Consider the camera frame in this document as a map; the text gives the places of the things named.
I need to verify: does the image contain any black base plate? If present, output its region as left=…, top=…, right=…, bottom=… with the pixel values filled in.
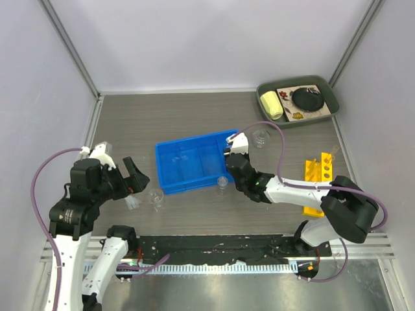
left=126, top=235, right=332, bottom=266

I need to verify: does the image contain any blue divided plastic bin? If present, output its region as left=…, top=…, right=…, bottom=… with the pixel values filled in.
left=154, top=130, right=238, bottom=195

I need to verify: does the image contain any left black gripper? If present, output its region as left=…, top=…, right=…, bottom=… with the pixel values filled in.
left=93, top=155, right=149, bottom=203

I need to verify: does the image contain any slotted cable duct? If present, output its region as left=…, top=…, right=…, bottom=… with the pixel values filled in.
left=80, top=261, right=298, bottom=275

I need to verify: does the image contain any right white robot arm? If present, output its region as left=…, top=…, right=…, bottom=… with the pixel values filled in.
left=225, top=154, right=379, bottom=256

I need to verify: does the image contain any floral patterned card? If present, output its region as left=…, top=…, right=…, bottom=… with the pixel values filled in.
left=276, top=85, right=331, bottom=122

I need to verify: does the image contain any yellow test tube rack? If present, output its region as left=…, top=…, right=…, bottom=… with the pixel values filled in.
left=302, top=152, right=333, bottom=218

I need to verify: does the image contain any pale yellow cup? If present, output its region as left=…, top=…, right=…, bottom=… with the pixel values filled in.
left=260, top=91, right=283, bottom=120

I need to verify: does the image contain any clear glass test tube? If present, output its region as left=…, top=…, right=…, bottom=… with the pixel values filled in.
left=328, top=145, right=340, bottom=163

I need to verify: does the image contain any small clear glass beaker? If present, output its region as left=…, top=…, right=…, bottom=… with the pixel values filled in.
left=217, top=176, right=229, bottom=196

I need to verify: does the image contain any clear glass flask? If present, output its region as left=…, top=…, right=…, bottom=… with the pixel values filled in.
left=252, top=130, right=270, bottom=148

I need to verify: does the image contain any black round pouch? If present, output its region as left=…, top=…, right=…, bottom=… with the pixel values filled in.
left=291, top=87, right=324, bottom=112

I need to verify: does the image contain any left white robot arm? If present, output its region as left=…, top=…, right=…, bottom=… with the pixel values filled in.
left=45, top=157, right=150, bottom=310

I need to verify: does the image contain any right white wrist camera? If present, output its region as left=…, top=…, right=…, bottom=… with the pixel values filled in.
left=226, top=133, right=249, bottom=154

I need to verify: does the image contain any grey plastic tray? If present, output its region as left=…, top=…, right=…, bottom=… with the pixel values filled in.
left=256, top=75, right=340, bottom=128

